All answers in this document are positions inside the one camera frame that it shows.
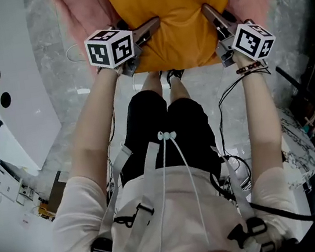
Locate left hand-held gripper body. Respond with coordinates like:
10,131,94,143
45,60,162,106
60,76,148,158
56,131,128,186
81,17,146,84

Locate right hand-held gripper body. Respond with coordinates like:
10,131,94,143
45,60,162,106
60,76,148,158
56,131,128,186
210,2,280,69

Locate person's right forearm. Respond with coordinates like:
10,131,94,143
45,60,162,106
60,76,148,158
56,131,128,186
230,46,289,181

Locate person's left forearm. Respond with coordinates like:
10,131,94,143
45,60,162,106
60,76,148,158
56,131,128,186
55,64,141,195

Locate pink cushioned chair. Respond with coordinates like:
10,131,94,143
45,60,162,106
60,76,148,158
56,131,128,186
50,0,295,84

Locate person's left leg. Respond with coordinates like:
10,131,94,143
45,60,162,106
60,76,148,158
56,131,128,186
137,70,166,101

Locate person's leg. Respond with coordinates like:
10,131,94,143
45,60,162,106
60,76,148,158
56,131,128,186
137,70,166,101
166,75,193,105

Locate person's right black shoe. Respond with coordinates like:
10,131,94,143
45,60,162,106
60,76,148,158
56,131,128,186
165,67,187,88

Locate person's right leg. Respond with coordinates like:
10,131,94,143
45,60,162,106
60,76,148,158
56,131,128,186
166,75,193,105

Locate black shorts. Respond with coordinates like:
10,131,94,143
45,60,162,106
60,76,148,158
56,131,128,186
108,81,224,193

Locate marble-pattern table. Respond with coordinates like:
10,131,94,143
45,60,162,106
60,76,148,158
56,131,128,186
273,101,315,192

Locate brown wooden cabinet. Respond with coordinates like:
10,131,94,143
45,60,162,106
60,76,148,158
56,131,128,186
44,169,74,204

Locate white storage rack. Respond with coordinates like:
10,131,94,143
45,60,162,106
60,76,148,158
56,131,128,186
0,148,40,209

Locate white shirt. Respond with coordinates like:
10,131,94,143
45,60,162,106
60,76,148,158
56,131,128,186
39,144,302,252

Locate dark beaded bracelet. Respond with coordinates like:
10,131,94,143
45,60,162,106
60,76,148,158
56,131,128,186
234,59,265,76

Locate white floor cable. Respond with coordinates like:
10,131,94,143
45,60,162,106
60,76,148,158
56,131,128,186
64,41,90,65

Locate black metal table frame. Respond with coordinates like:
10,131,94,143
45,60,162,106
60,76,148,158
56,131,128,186
265,0,315,150

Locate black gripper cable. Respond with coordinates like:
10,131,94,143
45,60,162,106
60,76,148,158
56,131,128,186
211,65,283,160
92,105,129,210

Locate white cabinet with black handles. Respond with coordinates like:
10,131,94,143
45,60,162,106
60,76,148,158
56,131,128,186
0,0,69,177

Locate grey backpack strap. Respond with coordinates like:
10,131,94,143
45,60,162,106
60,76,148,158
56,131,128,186
210,138,278,252
66,139,176,252

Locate thick black cable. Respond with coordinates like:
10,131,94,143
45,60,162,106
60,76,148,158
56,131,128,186
209,156,315,235

